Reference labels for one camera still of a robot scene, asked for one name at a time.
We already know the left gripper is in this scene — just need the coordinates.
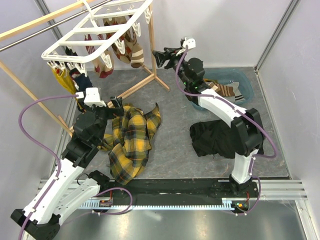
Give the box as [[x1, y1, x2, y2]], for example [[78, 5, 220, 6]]
[[78, 96, 124, 144]]

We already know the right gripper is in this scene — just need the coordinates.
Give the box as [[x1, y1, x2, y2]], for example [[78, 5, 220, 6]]
[[151, 47, 190, 87]]

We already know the brown beige striped sock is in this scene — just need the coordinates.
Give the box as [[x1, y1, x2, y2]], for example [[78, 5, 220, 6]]
[[209, 83, 235, 97]]

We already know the olive striped sock front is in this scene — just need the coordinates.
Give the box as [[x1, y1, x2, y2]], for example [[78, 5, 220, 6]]
[[203, 78, 218, 88]]

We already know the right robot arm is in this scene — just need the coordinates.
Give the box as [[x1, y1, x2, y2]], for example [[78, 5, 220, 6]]
[[152, 47, 265, 197]]

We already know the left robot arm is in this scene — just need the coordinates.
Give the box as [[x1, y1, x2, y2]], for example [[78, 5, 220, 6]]
[[10, 96, 124, 240]]

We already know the white plastic clip hanger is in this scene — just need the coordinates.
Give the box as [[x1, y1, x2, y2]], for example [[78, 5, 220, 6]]
[[41, 0, 152, 75]]

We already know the yellow plaid shirt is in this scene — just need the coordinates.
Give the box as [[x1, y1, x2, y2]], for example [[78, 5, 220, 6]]
[[98, 103, 162, 186]]

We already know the argyle orange beige sock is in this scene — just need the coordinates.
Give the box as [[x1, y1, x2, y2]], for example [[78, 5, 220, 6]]
[[103, 16, 133, 64]]

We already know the navy santa sock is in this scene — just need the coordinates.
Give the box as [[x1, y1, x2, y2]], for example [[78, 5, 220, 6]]
[[69, 68, 94, 113]]

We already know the yellow sock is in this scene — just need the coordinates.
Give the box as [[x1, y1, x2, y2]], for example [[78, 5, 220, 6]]
[[52, 69, 77, 95]]

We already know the blue plastic basin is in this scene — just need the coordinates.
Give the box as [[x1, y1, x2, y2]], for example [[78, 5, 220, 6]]
[[185, 68, 254, 106]]

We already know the black patterned sock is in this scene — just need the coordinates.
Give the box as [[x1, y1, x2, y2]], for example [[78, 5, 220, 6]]
[[65, 46, 78, 56]]

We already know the black garment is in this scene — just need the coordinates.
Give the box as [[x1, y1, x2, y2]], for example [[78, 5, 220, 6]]
[[189, 117, 265, 159]]

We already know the metal hanging rod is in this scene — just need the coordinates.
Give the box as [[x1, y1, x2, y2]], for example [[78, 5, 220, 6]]
[[0, 0, 113, 53]]

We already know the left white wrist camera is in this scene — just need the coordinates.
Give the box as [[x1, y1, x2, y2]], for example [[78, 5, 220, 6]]
[[84, 87, 107, 107]]

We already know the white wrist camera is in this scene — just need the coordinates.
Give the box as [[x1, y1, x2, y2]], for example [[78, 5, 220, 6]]
[[84, 87, 107, 107], [180, 37, 196, 50]]

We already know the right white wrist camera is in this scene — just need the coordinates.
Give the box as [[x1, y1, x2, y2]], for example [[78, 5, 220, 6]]
[[180, 37, 196, 50]]

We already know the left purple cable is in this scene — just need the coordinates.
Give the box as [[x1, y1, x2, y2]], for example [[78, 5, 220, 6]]
[[17, 91, 85, 240]]

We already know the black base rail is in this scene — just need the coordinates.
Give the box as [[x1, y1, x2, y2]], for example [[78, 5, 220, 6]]
[[59, 176, 258, 211]]

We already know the wooden drying rack frame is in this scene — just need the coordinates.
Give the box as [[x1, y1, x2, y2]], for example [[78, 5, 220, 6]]
[[0, 0, 171, 137]]

